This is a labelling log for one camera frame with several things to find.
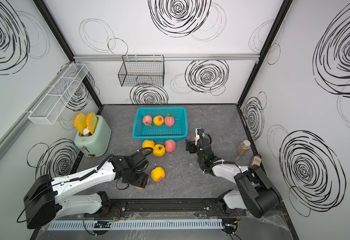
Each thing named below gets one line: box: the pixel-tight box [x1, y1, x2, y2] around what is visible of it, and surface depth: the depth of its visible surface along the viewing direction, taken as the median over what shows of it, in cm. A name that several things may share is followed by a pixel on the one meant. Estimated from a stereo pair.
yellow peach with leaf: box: [153, 144, 166, 157], surface depth 91 cm
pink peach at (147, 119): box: [142, 115, 153, 126], surface depth 107 cm
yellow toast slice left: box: [73, 112, 88, 135], surface depth 84 cm
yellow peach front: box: [150, 166, 166, 182], surface depth 82 cm
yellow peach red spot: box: [153, 115, 165, 127], surface depth 106 cm
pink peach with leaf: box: [164, 112, 175, 127], surface depth 106 cm
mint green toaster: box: [74, 115, 112, 158], surface depth 86 cm
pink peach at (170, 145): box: [165, 139, 176, 153], surface depth 93 cm
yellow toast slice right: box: [86, 112, 98, 135], surface depth 84 cm
